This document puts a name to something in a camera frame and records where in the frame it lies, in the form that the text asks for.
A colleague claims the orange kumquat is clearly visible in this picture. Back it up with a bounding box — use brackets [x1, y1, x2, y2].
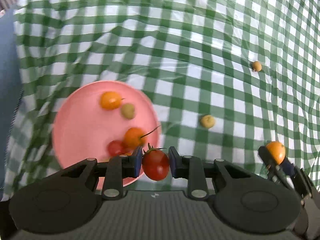
[99, 91, 123, 111]
[266, 141, 286, 165]

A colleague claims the red cherry tomato with stem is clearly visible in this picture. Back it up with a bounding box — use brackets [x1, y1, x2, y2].
[107, 140, 126, 157]

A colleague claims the orange mandarin with leaf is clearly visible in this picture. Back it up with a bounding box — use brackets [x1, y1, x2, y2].
[123, 126, 159, 150]

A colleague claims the pink round plate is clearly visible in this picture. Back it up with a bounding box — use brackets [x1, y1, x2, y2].
[52, 81, 161, 168]

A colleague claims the green white checkered tablecloth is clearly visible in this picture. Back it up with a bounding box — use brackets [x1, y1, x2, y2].
[1, 0, 319, 199]

